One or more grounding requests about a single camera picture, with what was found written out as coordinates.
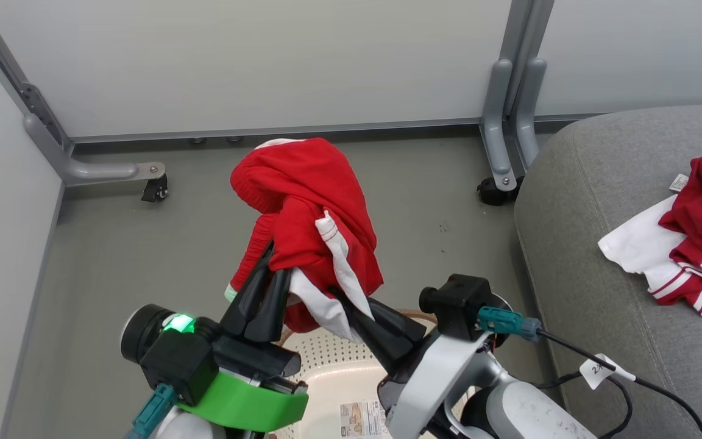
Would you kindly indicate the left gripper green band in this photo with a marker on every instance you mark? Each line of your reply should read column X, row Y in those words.
column 247, row 390

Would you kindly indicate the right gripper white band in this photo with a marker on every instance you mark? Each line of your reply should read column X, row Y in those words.
column 436, row 378

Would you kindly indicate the bright red hooded garment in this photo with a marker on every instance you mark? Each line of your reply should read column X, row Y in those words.
column 302, row 183

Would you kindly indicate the dark red white striped garment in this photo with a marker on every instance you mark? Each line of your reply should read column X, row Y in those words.
column 698, row 231

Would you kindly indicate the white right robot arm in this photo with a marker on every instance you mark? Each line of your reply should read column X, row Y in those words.
column 528, row 414

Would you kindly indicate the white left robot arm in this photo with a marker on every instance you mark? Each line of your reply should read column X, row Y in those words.
column 195, row 427

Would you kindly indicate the grey fabric sofa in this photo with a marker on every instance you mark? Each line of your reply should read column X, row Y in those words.
column 595, row 201

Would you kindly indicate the white perforated laundry basket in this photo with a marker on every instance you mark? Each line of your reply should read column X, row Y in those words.
column 326, row 372

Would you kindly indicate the printed paper label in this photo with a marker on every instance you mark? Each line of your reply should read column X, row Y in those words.
column 360, row 419

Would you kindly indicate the black caster wheel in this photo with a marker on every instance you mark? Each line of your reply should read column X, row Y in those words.
column 155, row 189
column 496, row 191

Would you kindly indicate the grey single partition foot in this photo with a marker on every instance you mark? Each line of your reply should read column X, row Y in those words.
column 98, row 169

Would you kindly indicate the grey double partition foot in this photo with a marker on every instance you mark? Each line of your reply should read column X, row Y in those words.
column 506, row 122

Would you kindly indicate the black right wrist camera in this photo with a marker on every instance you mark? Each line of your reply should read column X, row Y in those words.
column 457, row 305

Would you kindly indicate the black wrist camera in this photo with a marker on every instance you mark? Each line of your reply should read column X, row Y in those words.
column 457, row 305
column 174, row 353

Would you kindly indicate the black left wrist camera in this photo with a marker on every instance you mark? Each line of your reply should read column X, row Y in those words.
column 174, row 353

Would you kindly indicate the teal right camera connector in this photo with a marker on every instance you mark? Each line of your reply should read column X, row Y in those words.
column 506, row 322

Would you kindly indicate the teal camera connector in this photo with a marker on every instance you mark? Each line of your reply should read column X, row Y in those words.
column 150, row 414
column 506, row 322

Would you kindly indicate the teal left camera connector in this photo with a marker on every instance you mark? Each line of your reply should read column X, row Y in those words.
column 150, row 414

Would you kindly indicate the grey partition bottom rail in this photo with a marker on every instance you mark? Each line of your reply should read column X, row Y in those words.
column 265, row 130

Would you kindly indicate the grey upright partition post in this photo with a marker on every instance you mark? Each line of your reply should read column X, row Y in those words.
column 528, row 36

